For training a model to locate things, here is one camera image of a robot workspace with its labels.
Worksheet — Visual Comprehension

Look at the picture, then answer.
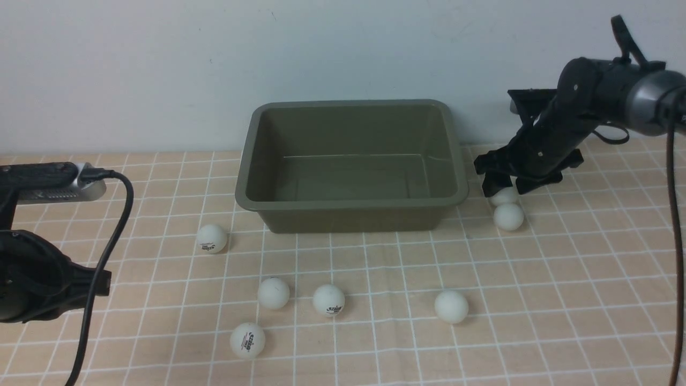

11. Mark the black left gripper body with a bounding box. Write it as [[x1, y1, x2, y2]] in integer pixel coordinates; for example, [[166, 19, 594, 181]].
[[55, 257, 112, 312]]

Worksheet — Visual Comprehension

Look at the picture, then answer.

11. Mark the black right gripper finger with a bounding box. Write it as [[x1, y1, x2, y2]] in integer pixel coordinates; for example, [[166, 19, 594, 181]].
[[482, 172, 510, 198], [516, 172, 563, 195]]

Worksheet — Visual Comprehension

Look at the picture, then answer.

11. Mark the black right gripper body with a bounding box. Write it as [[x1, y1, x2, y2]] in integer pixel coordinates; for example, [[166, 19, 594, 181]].
[[474, 107, 599, 180]]

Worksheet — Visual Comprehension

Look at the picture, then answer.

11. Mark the plain white ball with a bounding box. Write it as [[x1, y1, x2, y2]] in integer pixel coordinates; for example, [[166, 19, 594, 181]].
[[257, 278, 290, 310], [434, 290, 469, 324]]

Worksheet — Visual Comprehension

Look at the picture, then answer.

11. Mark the white logo ball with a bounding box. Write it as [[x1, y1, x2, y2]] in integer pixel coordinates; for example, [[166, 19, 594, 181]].
[[312, 284, 346, 317], [196, 224, 228, 254], [229, 323, 266, 360]]

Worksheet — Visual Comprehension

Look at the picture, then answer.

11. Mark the white logo ball front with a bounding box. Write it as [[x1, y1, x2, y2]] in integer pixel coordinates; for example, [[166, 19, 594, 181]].
[[229, 323, 266, 360]]

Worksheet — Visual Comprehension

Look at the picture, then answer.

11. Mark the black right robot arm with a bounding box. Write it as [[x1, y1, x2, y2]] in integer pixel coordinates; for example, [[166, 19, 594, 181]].
[[474, 15, 685, 198]]

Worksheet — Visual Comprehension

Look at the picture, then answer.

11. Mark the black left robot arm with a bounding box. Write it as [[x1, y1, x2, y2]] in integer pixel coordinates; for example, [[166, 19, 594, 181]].
[[1, 230, 112, 323]]

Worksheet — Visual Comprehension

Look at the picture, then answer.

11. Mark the checkered peach tablecloth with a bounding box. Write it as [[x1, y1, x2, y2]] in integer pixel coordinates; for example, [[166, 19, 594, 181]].
[[2, 137, 676, 385]]

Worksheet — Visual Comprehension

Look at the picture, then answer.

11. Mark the olive green plastic bin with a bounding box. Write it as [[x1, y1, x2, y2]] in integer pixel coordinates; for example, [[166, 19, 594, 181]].
[[235, 99, 469, 234]]

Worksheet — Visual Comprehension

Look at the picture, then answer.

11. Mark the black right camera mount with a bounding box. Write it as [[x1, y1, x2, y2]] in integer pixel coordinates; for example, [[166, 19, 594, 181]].
[[507, 88, 557, 125]]

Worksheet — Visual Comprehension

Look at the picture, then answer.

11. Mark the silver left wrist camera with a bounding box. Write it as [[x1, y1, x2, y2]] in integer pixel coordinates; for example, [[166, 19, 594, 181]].
[[2, 162, 107, 205]]

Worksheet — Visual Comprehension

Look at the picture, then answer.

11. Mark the black left camera cable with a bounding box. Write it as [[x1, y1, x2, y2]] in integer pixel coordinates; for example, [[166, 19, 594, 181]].
[[65, 168, 135, 386]]

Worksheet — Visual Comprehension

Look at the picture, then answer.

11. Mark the black camera cable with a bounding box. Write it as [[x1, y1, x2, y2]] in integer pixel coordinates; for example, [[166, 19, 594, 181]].
[[665, 88, 686, 386], [65, 168, 135, 386]]

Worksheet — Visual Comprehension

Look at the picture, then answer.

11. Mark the black right camera cable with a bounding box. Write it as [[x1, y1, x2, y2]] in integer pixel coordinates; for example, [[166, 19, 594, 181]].
[[665, 88, 686, 386]]

